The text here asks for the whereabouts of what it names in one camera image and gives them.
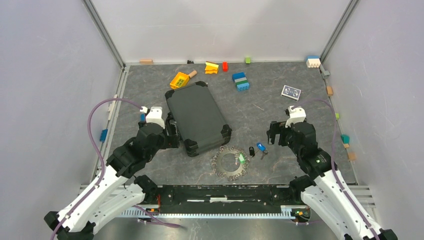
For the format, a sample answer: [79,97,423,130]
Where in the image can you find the blue green stacked bricks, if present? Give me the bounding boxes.
[232,72,250,92]

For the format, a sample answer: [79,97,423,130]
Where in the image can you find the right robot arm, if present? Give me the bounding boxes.
[266,121,398,240]

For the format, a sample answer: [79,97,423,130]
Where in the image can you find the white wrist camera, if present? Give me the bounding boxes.
[139,106,165,129]
[285,106,306,128]

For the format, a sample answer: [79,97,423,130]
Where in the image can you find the teal block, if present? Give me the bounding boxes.
[340,134,350,144]

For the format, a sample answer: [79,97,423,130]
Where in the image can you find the orange wooden block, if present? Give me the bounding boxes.
[326,86,334,97]

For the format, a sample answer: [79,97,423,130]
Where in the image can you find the yellow toy window block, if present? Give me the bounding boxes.
[169,72,190,89]

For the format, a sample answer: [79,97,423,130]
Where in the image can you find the white cable duct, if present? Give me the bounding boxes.
[117,207,295,220]

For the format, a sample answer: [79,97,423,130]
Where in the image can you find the grey brick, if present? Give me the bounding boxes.
[319,69,331,80]

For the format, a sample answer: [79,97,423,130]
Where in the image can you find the black key tag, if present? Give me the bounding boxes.
[248,146,256,157]

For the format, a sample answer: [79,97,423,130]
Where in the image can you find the red small block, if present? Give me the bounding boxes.
[222,61,229,72]

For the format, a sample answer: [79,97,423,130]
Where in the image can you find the green key tag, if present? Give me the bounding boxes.
[238,153,246,165]

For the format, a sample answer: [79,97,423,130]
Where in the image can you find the metal disc keyring with rings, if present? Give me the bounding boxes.
[210,145,250,182]

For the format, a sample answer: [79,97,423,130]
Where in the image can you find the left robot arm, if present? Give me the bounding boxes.
[44,108,172,240]

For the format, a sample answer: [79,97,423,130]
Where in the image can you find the blue block at left wall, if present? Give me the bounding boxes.
[99,128,108,143]

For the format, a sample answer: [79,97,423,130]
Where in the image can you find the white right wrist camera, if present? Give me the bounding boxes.
[285,106,306,128]

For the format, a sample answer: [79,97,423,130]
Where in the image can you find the dark grey hard case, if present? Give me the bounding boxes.
[164,81,232,157]

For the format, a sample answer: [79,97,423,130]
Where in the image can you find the wooden peg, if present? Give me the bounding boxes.
[188,70,198,78]

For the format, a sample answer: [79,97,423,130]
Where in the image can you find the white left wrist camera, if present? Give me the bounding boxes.
[139,106,165,129]

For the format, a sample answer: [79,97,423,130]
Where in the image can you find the blue key tag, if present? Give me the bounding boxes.
[256,142,268,160]

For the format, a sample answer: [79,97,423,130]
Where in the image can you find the yellow orange wedge blocks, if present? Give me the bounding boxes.
[204,61,219,74]

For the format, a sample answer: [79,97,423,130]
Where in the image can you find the tan block at right wall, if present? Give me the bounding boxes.
[347,152,357,162]

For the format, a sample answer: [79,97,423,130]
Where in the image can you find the blue playing card box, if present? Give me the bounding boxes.
[281,85,302,101]

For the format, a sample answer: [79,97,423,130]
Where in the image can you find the tan wooden block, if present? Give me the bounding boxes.
[139,59,154,65]

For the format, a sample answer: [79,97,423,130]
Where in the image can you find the white blue brick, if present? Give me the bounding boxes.
[305,55,321,68]

